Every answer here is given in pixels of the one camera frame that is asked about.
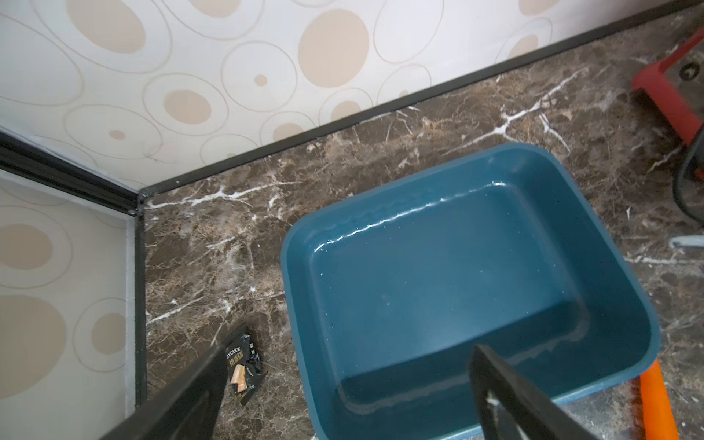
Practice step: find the red polka dot toaster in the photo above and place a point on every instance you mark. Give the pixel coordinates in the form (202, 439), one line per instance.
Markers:
(675, 86)

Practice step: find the orange handled sickle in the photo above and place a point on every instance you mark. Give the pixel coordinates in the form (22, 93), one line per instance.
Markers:
(658, 419)

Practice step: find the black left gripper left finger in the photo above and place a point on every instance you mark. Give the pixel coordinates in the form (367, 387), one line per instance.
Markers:
(188, 407)

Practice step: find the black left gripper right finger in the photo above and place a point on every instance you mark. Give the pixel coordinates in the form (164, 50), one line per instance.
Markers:
(511, 407)

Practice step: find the teal plastic storage box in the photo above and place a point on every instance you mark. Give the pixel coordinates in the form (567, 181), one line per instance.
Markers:
(389, 291)

